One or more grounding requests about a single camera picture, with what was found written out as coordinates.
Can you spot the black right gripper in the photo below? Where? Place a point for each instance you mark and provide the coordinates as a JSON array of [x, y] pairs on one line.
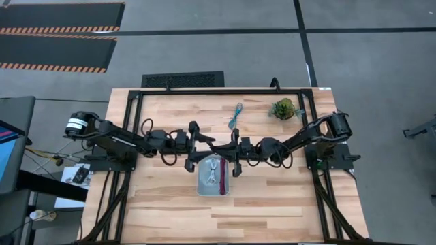
[[237, 152]]

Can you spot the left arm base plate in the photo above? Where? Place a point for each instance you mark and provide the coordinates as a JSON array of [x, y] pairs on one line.
[[112, 165]]

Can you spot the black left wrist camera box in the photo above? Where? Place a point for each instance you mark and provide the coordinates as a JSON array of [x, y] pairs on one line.
[[181, 140]]

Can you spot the grey desk with monitor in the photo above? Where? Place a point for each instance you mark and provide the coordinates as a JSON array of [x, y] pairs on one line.
[[17, 109]]

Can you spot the black aluminium table frame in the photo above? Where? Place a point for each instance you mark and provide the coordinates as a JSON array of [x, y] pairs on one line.
[[221, 92]]

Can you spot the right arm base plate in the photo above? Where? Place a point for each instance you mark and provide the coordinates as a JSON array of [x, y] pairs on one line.
[[337, 158]]

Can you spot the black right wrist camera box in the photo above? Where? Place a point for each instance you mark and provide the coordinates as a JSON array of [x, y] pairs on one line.
[[247, 145]]

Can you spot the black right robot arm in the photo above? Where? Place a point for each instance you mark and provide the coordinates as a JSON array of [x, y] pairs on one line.
[[306, 131]]

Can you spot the black hazard-striped floor mat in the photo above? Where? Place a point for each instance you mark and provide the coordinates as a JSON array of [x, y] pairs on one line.
[[54, 51], [61, 15]]

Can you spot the black handheld controller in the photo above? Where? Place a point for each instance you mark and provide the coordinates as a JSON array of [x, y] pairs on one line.
[[81, 175]]

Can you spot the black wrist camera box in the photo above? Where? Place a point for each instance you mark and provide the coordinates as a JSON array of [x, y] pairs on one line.
[[247, 145], [181, 140]]

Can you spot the potted succulent plant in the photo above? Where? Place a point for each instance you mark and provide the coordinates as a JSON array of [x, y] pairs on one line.
[[283, 109]]

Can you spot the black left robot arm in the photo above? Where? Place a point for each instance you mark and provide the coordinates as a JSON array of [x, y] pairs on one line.
[[116, 137]]

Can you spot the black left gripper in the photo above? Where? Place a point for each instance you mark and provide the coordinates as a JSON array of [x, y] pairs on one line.
[[192, 146]]

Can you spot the black floor vent grate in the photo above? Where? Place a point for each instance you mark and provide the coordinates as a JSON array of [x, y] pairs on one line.
[[182, 80]]

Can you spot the white paper sheet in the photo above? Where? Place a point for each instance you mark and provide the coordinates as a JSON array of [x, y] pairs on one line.
[[68, 194]]

